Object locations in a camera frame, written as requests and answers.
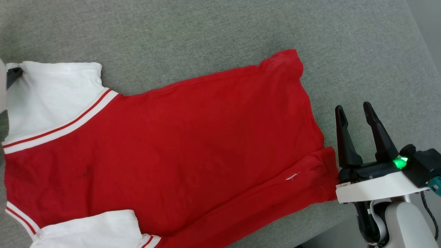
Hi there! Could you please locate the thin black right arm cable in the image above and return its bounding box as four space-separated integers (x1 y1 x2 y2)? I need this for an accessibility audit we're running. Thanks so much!
420 190 440 242

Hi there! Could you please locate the teal right cable connector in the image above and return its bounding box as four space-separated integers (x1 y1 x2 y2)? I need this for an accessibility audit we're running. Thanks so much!
428 176 441 197

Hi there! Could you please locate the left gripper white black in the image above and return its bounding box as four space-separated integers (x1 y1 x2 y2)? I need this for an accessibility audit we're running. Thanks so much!
0 58 23 111

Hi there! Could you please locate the red white basketball jersey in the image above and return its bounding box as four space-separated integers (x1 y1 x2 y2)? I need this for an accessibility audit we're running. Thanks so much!
2 49 340 248

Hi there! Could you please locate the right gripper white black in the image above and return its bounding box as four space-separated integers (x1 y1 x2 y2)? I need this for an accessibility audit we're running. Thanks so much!
335 101 430 204

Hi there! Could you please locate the grey fabric sofa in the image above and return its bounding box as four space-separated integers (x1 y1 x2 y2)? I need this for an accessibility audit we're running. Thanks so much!
0 0 441 248

